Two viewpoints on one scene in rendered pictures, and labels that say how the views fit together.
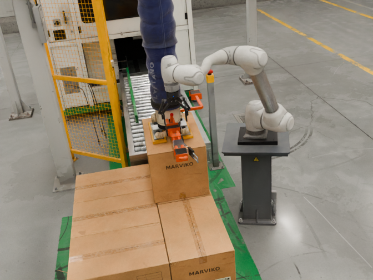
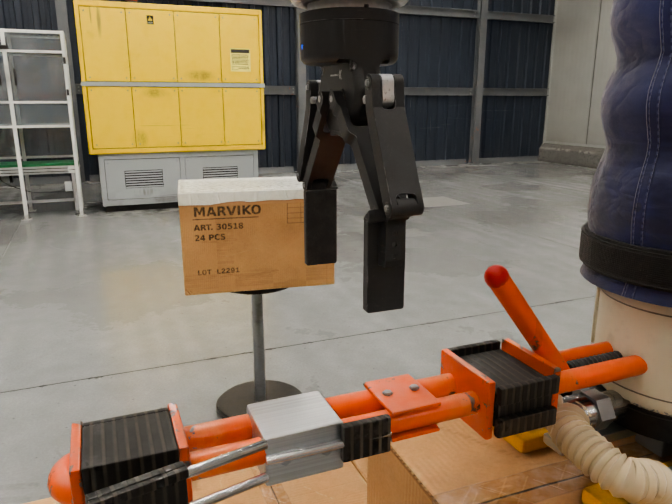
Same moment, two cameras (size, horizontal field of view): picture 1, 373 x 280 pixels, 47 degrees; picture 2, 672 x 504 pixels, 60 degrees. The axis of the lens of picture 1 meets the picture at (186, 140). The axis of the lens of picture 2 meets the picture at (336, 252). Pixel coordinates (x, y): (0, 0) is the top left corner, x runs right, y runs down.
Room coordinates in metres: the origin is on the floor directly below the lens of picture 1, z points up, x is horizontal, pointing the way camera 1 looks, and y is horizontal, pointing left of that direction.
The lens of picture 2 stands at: (2.32, -0.40, 1.35)
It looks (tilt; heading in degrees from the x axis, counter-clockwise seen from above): 14 degrees down; 75
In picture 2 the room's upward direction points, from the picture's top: straight up
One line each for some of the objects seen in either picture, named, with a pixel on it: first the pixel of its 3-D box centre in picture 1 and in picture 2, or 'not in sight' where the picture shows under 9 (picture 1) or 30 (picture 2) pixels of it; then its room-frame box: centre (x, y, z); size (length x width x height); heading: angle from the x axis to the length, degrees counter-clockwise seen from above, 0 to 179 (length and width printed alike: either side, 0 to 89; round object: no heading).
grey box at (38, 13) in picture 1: (41, 23); not in sight; (3.84, 1.15, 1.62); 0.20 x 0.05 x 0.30; 8
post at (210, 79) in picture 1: (212, 123); not in sight; (3.85, -0.28, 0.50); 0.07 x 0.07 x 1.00; 8
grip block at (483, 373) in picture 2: (173, 129); (497, 384); (2.61, 0.08, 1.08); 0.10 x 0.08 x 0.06; 97
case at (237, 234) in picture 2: not in sight; (254, 230); (2.60, 2.03, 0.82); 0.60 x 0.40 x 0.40; 0
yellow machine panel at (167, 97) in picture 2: not in sight; (174, 110); (2.28, 7.82, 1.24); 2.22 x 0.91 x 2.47; 8
